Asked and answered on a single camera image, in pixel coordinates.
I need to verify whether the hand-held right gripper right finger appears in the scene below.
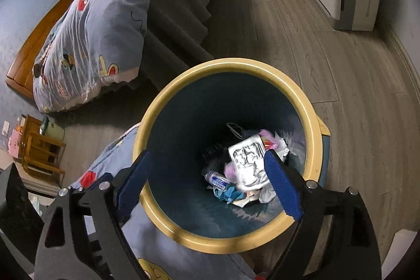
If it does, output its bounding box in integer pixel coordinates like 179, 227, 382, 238
264, 149, 383, 280

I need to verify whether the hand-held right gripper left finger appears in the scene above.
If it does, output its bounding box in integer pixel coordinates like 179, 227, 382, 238
34, 150, 151, 280

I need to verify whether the pink plastic wrapper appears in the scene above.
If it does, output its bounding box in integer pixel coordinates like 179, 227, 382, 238
259, 131, 287, 152
224, 162, 238, 180

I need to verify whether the small blue white packet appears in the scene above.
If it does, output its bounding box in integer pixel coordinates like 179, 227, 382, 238
204, 169, 231, 189

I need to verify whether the yellow-rimmed dark waste bin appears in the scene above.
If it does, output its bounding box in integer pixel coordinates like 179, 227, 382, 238
132, 57, 330, 254

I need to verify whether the pink box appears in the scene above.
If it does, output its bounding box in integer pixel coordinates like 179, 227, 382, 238
7, 129, 21, 156

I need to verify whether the printed blue cushion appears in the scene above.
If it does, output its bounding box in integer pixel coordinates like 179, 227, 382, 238
70, 124, 256, 280

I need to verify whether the wooden stool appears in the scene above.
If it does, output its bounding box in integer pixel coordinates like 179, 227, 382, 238
21, 114, 66, 184

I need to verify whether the small white waste bin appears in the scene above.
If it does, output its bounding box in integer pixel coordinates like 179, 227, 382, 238
41, 116, 64, 139

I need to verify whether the bed with cartoon duvet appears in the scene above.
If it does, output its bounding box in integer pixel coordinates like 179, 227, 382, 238
33, 0, 217, 113

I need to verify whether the wooden bed headboard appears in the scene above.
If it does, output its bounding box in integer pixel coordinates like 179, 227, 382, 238
6, 0, 79, 99

